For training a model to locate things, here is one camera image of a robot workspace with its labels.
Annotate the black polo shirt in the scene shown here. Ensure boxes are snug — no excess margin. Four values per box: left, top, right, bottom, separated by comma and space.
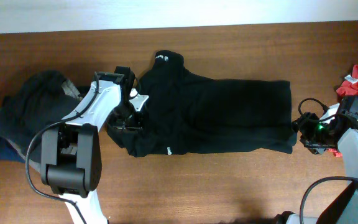
107, 50, 296, 157

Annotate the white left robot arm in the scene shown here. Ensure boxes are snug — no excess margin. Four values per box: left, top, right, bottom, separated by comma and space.
40, 68, 148, 223

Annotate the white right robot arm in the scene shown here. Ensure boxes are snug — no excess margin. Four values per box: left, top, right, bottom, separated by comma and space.
273, 112, 358, 223

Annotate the dark folded garment on pile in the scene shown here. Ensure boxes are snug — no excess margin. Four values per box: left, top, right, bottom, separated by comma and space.
0, 70, 88, 162

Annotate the navy folded garment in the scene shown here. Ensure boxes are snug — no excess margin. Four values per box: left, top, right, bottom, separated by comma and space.
0, 84, 93, 162

